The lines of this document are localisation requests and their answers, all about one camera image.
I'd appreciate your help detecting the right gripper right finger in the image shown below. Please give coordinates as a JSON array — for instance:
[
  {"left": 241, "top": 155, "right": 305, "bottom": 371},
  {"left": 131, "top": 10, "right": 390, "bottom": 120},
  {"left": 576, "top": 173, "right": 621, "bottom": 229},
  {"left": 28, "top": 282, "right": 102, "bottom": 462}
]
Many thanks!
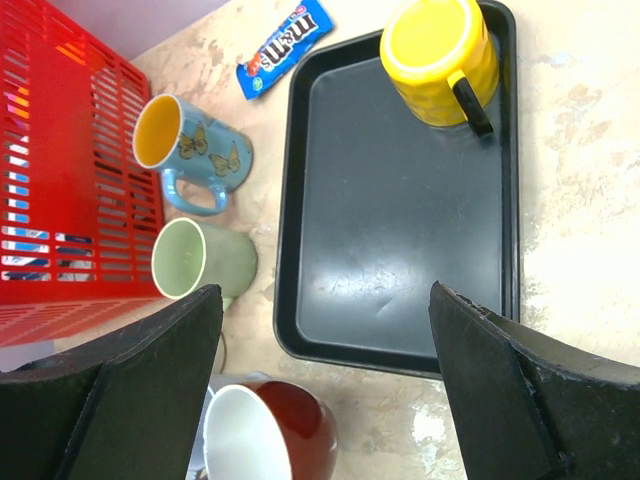
[{"left": 429, "top": 282, "right": 639, "bottom": 479}]

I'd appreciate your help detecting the blue white box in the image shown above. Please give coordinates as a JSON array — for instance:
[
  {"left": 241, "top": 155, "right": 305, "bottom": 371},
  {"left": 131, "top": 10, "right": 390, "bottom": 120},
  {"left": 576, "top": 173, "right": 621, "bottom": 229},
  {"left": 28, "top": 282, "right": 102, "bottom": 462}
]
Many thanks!
[{"left": 0, "top": 169, "right": 96, "bottom": 281}]

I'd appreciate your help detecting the blue butterfly mug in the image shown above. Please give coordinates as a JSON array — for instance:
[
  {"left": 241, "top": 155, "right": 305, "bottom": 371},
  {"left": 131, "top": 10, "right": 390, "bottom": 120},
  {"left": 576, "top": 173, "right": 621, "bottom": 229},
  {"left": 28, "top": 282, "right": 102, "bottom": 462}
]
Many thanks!
[{"left": 132, "top": 93, "right": 254, "bottom": 217}]

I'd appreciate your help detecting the yellow mug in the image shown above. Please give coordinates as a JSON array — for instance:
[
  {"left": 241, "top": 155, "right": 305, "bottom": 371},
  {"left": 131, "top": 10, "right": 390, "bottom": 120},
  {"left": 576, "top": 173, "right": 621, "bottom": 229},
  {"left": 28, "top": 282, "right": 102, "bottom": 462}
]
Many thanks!
[{"left": 380, "top": 0, "right": 499, "bottom": 138}]

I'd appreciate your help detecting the blue candy packet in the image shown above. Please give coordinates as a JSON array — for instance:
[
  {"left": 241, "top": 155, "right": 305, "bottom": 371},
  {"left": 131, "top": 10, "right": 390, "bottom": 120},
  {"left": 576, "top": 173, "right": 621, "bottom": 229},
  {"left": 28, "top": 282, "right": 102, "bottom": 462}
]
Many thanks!
[{"left": 236, "top": 0, "right": 334, "bottom": 100}]

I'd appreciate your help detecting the light grey mug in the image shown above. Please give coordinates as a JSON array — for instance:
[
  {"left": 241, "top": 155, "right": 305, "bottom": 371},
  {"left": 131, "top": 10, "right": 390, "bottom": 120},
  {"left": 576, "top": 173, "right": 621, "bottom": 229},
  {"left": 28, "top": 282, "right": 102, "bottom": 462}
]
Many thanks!
[{"left": 185, "top": 371, "right": 271, "bottom": 480}]

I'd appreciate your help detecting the red plastic basket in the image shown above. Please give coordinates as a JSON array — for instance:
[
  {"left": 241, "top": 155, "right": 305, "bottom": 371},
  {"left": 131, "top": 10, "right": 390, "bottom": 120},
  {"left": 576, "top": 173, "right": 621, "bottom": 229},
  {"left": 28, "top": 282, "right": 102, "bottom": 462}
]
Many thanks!
[{"left": 1, "top": 1, "right": 164, "bottom": 346}]

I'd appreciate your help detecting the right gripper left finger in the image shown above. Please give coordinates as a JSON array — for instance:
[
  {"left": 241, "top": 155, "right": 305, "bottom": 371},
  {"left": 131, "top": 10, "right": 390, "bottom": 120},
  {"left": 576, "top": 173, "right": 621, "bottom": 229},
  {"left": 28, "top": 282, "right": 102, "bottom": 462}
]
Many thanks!
[{"left": 1, "top": 285, "right": 223, "bottom": 479}]

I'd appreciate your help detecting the light green mug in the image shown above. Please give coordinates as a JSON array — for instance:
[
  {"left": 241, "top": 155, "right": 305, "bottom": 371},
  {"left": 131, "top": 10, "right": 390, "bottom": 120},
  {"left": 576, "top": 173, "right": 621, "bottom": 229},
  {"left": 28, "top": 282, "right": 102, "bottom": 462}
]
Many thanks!
[{"left": 151, "top": 217, "right": 258, "bottom": 308}]

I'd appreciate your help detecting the black tray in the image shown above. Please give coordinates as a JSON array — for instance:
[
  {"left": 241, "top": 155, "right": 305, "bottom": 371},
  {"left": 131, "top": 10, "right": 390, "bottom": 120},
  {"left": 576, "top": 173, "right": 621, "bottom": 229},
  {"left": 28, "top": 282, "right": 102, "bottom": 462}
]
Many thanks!
[{"left": 273, "top": 1, "right": 520, "bottom": 378}]

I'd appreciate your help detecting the dark red mug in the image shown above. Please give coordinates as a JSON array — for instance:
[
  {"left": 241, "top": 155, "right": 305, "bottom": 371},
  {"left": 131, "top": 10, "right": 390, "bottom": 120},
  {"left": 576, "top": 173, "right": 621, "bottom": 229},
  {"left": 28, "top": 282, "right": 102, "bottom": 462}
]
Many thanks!
[{"left": 203, "top": 380, "right": 338, "bottom": 479}]

